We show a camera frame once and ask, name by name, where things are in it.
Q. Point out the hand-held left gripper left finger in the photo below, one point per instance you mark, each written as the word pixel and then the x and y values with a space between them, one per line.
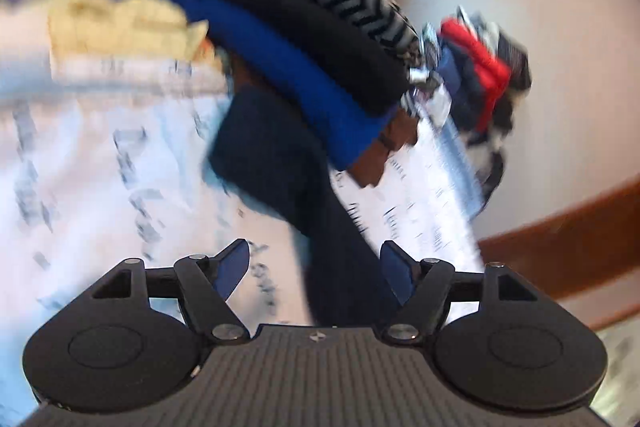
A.
pixel 232 269

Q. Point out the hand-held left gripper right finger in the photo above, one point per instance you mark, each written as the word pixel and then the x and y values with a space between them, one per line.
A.
pixel 397 272

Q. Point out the dark navy garment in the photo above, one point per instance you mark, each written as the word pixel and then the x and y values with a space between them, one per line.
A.
pixel 280 167

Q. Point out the pile of dark clothes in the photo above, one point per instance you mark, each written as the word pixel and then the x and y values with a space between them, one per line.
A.
pixel 465 92

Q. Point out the brown garment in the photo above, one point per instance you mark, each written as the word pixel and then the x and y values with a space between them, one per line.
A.
pixel 372 162

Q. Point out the light blue blanket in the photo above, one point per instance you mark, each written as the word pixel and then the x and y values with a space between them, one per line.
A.
pixel 462 167

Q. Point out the white script-printed bedsheet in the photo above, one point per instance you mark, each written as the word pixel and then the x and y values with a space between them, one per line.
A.
pixel 100 207

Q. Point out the bright blue garment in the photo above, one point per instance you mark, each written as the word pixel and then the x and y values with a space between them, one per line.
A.
pixel 300 82

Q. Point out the red garment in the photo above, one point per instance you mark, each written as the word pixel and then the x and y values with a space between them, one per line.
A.
pixel 492 72

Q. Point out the black fleece garment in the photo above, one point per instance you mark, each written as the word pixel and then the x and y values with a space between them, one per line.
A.
pixel 310 32

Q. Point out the yellow cloth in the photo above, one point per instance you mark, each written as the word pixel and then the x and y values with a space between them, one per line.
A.
pixel 110 27

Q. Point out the zigzag striped garment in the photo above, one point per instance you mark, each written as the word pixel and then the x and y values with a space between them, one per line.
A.
pixel 350 2

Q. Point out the wooden bed frame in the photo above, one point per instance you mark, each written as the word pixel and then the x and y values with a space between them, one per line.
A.
pixel 575 237

